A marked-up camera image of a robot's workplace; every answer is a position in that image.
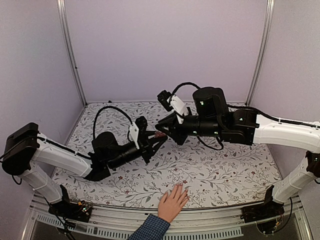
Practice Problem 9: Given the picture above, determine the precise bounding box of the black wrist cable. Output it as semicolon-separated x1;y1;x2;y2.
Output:
171;81;225;151
92;106;135;141

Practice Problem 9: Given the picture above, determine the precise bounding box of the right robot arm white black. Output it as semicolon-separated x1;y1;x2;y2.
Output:
155;86;320;218

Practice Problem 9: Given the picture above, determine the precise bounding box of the aluminium frame post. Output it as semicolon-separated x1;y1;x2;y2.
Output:
245;0;275;106
56;0;88;107

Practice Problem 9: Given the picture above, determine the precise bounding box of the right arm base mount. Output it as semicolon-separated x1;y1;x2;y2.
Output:
240;185;285;235

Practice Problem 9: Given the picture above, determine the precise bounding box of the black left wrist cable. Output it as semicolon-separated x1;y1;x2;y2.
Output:
92;106;135;141

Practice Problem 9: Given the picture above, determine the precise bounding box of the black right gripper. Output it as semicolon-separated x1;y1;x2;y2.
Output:
154;113;222;148

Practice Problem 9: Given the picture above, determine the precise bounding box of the right aluminium frame post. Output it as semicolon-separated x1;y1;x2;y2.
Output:
245;0;275;106

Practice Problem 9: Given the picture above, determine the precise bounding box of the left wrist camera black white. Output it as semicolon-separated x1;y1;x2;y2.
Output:
129;116;148;150

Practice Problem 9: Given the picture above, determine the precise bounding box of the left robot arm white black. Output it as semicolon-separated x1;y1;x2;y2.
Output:
1;122;168;217

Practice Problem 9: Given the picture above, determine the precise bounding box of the floral patterned table mat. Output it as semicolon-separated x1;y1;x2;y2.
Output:
52;102;281;209

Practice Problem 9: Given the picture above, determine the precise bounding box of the left aluminium frame post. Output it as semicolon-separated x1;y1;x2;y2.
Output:
56;0;88;107

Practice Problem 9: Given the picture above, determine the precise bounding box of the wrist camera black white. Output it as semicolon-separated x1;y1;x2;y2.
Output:
157;90;191;124
129;116;148;150

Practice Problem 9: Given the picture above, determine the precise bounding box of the pink nail polish bottle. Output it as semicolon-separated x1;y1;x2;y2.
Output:
154;131;167;138

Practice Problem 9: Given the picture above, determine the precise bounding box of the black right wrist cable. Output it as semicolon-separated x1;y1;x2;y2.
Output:
171;81;225;151

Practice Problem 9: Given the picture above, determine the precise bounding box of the person's bare hand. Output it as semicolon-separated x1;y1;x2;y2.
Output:
157;183;189;223

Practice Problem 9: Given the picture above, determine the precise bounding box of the blue checked sleeve forearm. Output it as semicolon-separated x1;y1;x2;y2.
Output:
128;214;171;240

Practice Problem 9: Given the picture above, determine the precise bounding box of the front aluminium rail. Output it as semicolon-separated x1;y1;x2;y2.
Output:
22;197;313;240

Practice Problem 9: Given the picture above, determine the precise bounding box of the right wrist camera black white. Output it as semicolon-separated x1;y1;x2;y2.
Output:
157;90;191;124

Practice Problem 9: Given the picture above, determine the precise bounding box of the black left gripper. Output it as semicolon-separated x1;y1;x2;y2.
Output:
108;130;167;171

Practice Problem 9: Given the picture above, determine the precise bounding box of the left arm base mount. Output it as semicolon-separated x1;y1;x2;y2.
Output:
49;185;92;223

